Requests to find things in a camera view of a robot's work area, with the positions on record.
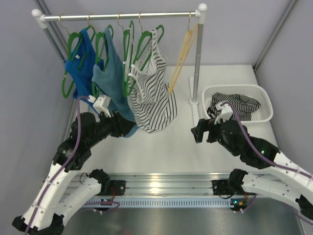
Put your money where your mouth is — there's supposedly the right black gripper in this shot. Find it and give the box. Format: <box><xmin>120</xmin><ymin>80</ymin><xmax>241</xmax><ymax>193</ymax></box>
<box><xmin>191</xmin><ymin>113</ymin><xmax>239</xmax><ymax>156</ymax></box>

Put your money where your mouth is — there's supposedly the white black-striped tank top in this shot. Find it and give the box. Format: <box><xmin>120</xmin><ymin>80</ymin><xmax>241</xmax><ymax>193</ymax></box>
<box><xmin>128</xmin><ymin>28</ymin><xmax>178</xmax><ymax>134</ymax></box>

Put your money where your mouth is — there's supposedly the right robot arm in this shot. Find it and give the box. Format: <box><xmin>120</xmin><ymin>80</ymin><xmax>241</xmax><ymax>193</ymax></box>
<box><xmin>191</xmin><ymin>119</ymin><xmax>313</xmax><ymax>220</ymax></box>

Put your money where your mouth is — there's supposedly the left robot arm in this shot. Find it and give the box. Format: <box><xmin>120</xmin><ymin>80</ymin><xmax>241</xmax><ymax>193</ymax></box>
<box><xmin>12</xmin><ymin>112</ymin><xmax>135</xmax><ymax>235</ymax></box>

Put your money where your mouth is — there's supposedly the grey-blue tank top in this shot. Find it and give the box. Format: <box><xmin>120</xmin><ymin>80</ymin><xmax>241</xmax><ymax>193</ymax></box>
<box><xmin>91</xmin><ymin>26</ymin><xmax>139</xmax><ymax>138</ymax></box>

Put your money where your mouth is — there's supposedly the green hanger with blue top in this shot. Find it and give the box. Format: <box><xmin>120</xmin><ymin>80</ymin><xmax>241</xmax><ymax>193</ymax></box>
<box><xmin>59</xmin><ymin>13</ymin><xmax>95</xmax><ymax>98</ymax></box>

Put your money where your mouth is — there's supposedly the bright blue tank top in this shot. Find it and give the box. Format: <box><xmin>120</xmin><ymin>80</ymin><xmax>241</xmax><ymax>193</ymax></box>
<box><xmin>65</xmin><ymin>28</ymin><xmax>96</xmax><ymax>99</ymax></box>

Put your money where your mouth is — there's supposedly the green hanger with grey-blue top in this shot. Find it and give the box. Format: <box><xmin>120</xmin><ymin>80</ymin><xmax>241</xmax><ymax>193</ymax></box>
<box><xmin>92</xmin><ymin>31</ymin><xmax>109</xmax><ymax>97</ymax></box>

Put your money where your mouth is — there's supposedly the green hanger with white top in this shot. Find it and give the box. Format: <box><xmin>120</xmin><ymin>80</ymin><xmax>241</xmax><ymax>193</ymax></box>
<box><xmin>117</xmin><ymin>13</ymin><xmax>134</xmax><ymax>97</ymax></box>

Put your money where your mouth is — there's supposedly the yellow hanger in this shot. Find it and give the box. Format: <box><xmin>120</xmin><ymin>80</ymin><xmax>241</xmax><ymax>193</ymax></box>
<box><xmin>168</xmin><ymin>12</ymin><xmax>198</xmax><ymax>95</ymax></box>

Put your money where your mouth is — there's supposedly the white and silver clothes rack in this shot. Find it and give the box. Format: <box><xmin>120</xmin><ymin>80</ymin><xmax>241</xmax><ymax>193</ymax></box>
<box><xmin>31</xmin><ymin>0</ymin><xmax>207</xmax><ymax>125</ymax></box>

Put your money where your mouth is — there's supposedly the black white-striped garment in basket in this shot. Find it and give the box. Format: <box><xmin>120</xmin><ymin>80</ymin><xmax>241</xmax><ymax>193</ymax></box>
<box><xmin>206</xmin><ymin>93</ymin><xmax>261</xmax><ymax>121</ymax></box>

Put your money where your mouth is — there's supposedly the white plastic laundry basket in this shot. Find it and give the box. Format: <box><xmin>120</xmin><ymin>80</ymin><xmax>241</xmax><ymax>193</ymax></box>
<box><xmin>202</xmin><ymin>84</ymin><xmax>273</xmax><ymax>123</ymax></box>

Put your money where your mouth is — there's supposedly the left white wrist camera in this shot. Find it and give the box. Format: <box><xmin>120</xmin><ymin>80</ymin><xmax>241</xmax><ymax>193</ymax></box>
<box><xmin>88</xmin><ymin>94</ymin><xmax>111</xmax><ymax>118</ymax></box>

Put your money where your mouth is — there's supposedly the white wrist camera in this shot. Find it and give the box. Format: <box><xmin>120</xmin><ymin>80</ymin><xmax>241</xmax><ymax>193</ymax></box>
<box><xmin>88</xmin><ymin>94</ymin><xmax>111</xmax><ymax>118</ymax></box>
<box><xmin>214</xmin><ymin>101</ymin><xmax>233</xmax><ymax>124</ymax></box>

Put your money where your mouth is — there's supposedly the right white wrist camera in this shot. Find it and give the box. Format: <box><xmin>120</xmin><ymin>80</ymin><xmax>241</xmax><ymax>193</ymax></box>
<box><xmin>214</xmin><ymin>101</ymin><xmax>233</xmax><ymax>124</ymax></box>

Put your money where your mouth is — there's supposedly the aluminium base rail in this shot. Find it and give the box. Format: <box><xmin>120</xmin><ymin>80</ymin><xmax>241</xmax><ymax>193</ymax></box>
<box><xmin>68</xmin><ymin>172</ymin><xmax>260</xmax><ymax>196</ymax></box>

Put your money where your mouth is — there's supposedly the slotted grey cable duct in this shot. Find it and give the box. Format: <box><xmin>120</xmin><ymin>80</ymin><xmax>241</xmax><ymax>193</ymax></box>
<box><xmin>82</xmin><ymin>197</ymin><xmax>244</xmax><ymax>208</ymax></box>

